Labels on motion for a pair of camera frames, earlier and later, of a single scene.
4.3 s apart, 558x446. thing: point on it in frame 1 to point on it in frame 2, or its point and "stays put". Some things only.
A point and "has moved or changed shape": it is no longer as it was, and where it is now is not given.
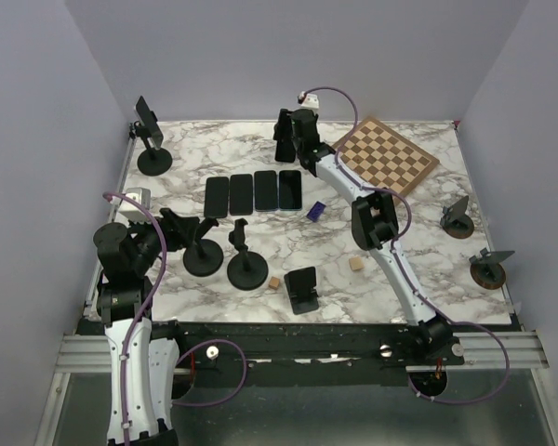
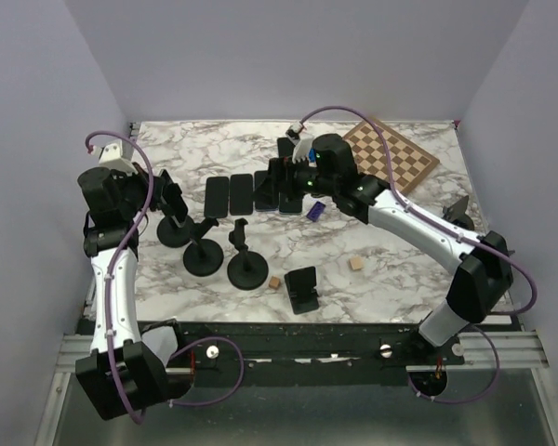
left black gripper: (179, 231) to (156, 189)
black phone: (266, 190) stays put
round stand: (456, 222) stays put
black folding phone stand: (301, 289) stays put
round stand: (153, 161) has moved or changed shape
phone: (150, 122) to (172, 200)
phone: (285, 150) stays put
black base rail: (259, 354) stays put
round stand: (246, 269) stays put
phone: (241, 194) stays put
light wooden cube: (355, 263) stays put
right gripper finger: (283, 131) to (277, 169)
